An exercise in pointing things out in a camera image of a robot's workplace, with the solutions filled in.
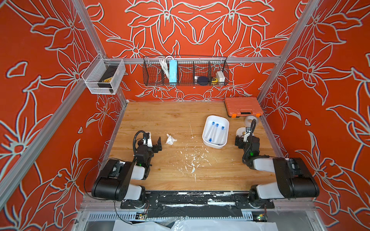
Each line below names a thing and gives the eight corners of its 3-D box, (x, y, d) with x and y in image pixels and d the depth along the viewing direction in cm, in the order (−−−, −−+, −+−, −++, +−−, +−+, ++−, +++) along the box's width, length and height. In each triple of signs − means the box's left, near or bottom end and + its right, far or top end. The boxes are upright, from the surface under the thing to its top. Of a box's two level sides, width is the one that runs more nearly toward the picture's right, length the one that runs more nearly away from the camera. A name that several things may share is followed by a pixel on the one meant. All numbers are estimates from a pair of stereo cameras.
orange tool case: (227, 118, 110) (229, 114, 106) (223, 100, 123) (224, 96, 119) (262, 118, 110) (264, 114, 106) (253, 100, 123) (256, 96, 119)
